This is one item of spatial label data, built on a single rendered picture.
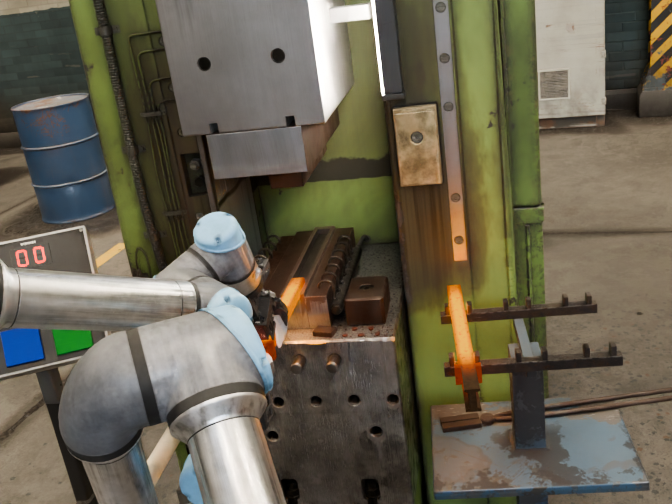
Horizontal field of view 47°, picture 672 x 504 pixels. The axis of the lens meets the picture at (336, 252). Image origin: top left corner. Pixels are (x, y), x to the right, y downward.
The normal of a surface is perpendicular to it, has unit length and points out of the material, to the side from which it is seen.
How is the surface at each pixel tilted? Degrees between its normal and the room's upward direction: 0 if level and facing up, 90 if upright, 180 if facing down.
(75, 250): 60
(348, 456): 90
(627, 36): 84
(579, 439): 0
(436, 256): 90
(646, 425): 0
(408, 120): 90
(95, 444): 113
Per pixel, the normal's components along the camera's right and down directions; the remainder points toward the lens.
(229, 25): -0.16, 0.38
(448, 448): -0.13, -0.92
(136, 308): 0.61, 0.13
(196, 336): 0.07, -0.61
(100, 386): -0.20, -0.11
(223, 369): 0.36, -0.57
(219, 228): -0.19, -0.62
